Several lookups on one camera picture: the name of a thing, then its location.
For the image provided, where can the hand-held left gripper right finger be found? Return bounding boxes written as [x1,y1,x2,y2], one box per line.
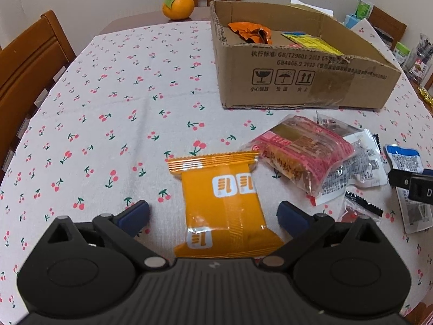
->
[260,201,384,271]

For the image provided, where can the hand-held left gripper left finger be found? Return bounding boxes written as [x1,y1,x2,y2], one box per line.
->
[45,200,170,272]

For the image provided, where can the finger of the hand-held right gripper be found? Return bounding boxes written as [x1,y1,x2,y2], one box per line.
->
[388,168,412,188]

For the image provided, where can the blue white snack packet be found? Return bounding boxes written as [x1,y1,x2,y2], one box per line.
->
[385,144,433,235]

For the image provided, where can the white grey snack packet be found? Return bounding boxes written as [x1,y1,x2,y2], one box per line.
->
[320,129,389,207]

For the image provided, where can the black red snack packet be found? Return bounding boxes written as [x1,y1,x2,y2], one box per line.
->
[339,191,385,227]

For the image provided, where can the clear red pastry packet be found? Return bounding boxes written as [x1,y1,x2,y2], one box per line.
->
[240,115,356,197]

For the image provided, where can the orange pastry packet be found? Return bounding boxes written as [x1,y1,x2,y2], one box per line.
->
[167,150,285,261]

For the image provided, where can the cardboard box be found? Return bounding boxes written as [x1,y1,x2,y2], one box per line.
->
[209,0,403,111]

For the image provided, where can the long yellow snack bag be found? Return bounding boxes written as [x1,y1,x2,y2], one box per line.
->
[281,32,345,57]

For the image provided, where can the orange snack packet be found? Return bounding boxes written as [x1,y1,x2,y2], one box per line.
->
[227,21,273,45]

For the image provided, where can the gold foil candies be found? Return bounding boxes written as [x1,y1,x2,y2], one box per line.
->
[417,86,433,105]

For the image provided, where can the clear jar with pens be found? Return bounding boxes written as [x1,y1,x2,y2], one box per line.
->
[405,33,433,87]

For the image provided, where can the cherry print tablecloth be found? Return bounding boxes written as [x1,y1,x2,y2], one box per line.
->
[0,18,433,316]

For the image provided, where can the green white carton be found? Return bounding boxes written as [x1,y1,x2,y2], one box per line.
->
[350,0,373,20]

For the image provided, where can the orange with green leaf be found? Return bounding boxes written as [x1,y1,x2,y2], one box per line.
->
[162,0,195,21]

